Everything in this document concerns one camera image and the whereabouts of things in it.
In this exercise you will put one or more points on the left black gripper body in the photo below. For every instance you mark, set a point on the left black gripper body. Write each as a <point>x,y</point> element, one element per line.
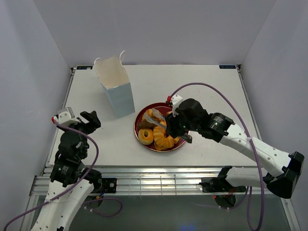
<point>84,127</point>

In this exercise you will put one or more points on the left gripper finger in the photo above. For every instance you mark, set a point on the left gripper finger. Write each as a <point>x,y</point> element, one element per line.
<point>88,116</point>
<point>94,121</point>

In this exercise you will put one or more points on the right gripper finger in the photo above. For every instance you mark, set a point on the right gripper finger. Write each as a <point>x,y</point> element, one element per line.
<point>171,120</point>
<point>173,132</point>

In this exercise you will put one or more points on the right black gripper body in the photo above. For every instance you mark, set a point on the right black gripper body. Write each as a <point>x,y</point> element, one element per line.
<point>183,125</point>

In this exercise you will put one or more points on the metal serving tongs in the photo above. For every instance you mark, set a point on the metal serving tongs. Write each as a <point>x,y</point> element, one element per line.
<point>188,138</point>

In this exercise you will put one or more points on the dark brown bread piece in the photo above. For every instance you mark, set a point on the dark brown bread piece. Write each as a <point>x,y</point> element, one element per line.
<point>144,125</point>

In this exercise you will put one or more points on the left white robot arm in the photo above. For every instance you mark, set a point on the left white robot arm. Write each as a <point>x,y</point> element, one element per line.
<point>70,181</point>

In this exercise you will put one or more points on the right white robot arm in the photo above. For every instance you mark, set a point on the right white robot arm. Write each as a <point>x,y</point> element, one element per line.
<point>276,170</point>

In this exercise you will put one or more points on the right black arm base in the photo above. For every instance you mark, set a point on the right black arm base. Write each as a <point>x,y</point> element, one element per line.
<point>218,185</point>

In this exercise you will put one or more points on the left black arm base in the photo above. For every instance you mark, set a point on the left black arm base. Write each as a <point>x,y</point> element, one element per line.
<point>105,185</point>

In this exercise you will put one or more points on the golden croissant bread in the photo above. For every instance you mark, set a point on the golden croissant bread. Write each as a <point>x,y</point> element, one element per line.
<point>149,112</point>

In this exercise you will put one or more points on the light blue paper bag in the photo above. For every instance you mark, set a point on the light blue paper bag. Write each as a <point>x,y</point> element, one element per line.
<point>115,82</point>

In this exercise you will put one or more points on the dark red round plate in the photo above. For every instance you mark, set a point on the dark red round plate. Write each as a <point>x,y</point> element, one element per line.
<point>163,108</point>

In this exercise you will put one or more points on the small glazed donut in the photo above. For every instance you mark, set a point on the small glazed donut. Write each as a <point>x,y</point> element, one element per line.
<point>145,136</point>

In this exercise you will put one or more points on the left blue table label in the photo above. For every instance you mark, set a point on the left blue table label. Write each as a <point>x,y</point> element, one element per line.
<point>83,67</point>

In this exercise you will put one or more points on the blue table label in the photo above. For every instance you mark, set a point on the blue table label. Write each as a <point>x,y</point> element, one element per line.
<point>83,67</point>
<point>227,66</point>

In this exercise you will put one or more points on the right blue table label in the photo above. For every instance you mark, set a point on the right blue table label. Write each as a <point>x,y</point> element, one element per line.
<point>227,66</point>

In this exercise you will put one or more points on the large fluted ring bread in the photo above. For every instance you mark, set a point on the large fluted ring bread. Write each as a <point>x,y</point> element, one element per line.
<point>162,141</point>

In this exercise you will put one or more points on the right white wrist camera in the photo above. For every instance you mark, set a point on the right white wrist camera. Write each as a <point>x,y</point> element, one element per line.
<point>174,102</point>

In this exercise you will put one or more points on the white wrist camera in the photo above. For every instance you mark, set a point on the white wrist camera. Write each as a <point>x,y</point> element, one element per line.
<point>65,117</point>
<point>174,102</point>

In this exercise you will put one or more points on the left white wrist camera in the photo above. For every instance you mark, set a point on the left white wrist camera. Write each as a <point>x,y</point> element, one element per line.
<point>65,117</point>

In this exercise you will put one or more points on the aluminium frame rail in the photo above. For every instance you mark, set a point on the aluminium frame rail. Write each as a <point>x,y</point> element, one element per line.
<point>158,180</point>

